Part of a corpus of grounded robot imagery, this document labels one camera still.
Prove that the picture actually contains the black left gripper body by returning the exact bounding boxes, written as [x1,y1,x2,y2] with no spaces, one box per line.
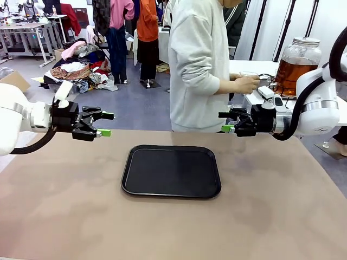
[51,102,85,134]

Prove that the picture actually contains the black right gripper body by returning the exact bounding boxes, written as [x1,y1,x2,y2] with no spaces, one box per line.
[247,103,278,137]

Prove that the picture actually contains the glass tea dispenser jar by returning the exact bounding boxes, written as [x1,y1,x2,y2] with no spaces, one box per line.
[268,37,322,98]

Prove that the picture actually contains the person's right forearm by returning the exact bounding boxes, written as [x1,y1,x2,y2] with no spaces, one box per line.
[218,78,237,95]

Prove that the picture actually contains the person's right hand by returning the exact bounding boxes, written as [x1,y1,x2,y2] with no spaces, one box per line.
[235,75,260,95]

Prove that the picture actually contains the pile of mixed clothes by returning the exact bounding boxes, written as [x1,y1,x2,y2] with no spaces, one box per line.
[43,40,119,92]

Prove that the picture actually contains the large flat cardboard box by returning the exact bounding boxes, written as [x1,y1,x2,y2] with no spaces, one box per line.
[0,70,31,93]

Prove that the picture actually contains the hanging dark blue trousers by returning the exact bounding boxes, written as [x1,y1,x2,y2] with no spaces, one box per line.
[105,27,128,84]

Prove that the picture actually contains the light grey sweatshirt torso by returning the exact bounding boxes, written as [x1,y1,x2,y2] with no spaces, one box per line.
[168,0,231,133]

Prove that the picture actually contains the black plastic serving tray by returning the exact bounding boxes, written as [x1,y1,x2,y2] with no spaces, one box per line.
[120,144,222,199]

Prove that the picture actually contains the black tripod stand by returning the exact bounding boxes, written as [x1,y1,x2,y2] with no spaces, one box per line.
[273,0,297,62]
[249,0,269,61]
[305,0,320,38]

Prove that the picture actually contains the person in dark jacket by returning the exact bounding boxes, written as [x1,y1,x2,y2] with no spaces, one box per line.
[223,0,249,47]

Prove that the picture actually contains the red hanging garment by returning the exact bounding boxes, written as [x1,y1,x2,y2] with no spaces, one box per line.
[60,3,82,36]

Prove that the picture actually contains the white cloth covered table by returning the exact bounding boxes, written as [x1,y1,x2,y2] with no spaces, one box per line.
[133,27,174,66]

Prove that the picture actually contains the hanging dark patterned garment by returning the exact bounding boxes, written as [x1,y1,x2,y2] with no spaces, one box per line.
[92,0,112,36]

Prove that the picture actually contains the white workshop desk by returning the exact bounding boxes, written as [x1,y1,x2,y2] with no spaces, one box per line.
[0,22,56,65]

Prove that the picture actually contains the white desk with equipment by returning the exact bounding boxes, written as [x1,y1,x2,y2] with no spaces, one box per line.
[40,13,68,44]

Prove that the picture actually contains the hanging pink garment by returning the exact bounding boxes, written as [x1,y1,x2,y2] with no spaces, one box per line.
[110,0,136,30]

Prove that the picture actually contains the person in orange top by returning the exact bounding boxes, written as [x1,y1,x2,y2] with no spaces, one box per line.
[136,0,160,89]

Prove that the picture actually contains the white photo backdrop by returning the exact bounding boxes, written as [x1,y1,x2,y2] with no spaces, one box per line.
[243,0,347,81]

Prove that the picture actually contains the left wrist camera unit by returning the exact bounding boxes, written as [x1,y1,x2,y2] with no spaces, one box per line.
[52,80,74,109]

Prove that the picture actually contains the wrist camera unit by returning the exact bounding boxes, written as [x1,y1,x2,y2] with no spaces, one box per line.
[52,80,74,109]
[256,86,288,112]

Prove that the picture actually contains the right wrist camera unit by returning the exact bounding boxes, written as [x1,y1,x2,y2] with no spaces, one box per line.
[256,86,288,112]

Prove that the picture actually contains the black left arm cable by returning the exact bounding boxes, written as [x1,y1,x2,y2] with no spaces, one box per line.
[9,126,59,155]

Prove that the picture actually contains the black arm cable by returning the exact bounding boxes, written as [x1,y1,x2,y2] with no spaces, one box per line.
[9,126,59,155]
[271,34,347,141]

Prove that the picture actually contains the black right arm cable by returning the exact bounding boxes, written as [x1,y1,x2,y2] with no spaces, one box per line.
[271,34,347,141]

